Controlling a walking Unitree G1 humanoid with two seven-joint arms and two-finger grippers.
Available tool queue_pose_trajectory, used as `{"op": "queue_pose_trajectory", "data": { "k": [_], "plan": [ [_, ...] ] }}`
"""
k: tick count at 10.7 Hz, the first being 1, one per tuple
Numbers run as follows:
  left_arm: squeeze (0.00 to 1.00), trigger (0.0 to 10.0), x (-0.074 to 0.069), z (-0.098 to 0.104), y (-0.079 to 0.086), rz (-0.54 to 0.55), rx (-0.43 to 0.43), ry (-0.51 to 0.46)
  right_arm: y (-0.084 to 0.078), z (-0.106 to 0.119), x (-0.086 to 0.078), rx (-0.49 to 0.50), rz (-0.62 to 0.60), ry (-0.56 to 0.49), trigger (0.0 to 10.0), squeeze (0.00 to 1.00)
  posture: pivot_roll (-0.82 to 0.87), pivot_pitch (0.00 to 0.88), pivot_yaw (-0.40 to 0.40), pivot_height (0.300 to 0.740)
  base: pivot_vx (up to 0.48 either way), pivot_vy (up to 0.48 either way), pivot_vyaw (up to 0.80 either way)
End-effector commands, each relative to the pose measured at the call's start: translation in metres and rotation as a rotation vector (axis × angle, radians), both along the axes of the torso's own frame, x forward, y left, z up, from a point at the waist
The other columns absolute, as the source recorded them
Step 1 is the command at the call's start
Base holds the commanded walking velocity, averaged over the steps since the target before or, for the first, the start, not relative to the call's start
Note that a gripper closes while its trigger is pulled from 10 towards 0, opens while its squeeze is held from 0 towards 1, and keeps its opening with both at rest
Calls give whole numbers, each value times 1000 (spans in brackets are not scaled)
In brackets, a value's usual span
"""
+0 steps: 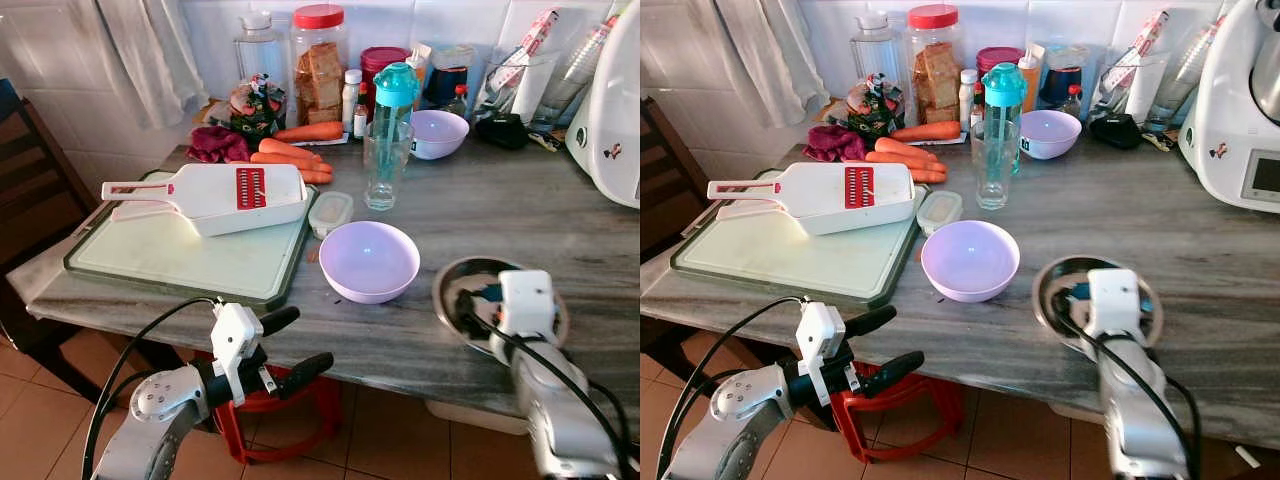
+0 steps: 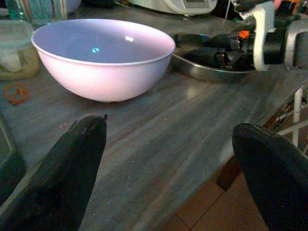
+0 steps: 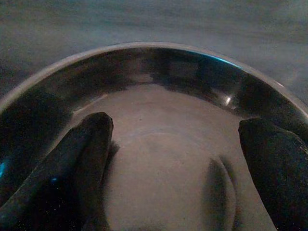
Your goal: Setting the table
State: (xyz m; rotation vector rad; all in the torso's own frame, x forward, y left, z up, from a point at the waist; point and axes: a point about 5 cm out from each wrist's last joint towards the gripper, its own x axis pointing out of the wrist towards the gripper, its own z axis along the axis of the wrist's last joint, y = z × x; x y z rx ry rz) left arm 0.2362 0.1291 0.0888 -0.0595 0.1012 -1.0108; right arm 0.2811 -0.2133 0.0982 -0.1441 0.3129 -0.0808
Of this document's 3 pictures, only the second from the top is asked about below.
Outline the orange rubber band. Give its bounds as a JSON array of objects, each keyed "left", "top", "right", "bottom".
[{"left": 4, "top": 83, "right": 31, "bottom": 105}]

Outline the clear drinking glass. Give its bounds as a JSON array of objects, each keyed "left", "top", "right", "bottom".
[{"left": 25, "top": 0, "right": 68, "bottom": 27}]

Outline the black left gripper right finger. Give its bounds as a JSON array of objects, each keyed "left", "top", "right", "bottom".
[{"left": 232, "top": 123, "right": 308, "bottom": 231}]

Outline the white kitchen machine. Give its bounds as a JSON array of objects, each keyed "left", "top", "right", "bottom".
[{"left": 128, "top": 0, "right": 218, "bottom": 16}]

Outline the pale green cutting board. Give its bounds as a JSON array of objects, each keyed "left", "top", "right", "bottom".
[{"left": 0, "top": 115, "right": 27, "bottom": 205}]

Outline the round stainless steel plate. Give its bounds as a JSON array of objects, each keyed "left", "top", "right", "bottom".
[{"left": 169, "top": 32, "right": 256, "bottom": 84}]

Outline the lilac plastic bowl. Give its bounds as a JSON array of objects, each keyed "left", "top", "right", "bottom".
[{"left": 31, "top": 18, "right": 176, "bottom": 103}]

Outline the small clear plastic container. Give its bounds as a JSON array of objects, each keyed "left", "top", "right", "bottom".
[{"left": 0, "top": 19, "right": 40, "bottom": 80}]

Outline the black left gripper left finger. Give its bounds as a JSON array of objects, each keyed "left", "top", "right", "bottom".
[{"left": 0, "top": 113, "right": 108, "bottom": 231}]

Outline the white metal frame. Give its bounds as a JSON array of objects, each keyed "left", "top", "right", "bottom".
[{"left": 276, "top": 87, "right": 308, "bottom": 155}]

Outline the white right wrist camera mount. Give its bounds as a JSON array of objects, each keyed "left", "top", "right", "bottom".
[{"left": 252, "top": 1, "right": 276, "bottom": 72}]

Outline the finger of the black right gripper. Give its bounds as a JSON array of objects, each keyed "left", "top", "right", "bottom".
[
  {"left": 205, "top": 34, "right": 238, "bottom": 49},
  {"left": 185, "top": 47, "right": 228, "bottom": 69}
]

